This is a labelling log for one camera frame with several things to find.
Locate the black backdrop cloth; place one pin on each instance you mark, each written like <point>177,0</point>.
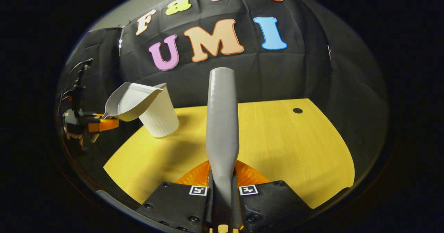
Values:
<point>295,77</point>

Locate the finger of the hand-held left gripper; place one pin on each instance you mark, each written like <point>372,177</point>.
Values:
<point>104,124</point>

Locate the white ribbed garbage bin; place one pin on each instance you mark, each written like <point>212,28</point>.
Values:
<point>161,118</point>

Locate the small grey broom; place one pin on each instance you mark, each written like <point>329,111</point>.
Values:
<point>222,122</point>

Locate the yellow wooden desktop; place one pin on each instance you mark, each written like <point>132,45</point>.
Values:
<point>277,149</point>

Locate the grey plastic dustpan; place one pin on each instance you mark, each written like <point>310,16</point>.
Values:
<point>130,101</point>

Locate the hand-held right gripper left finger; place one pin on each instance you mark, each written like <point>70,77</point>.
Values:
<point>173,205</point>

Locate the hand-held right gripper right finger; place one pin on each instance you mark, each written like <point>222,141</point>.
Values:
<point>274,205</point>

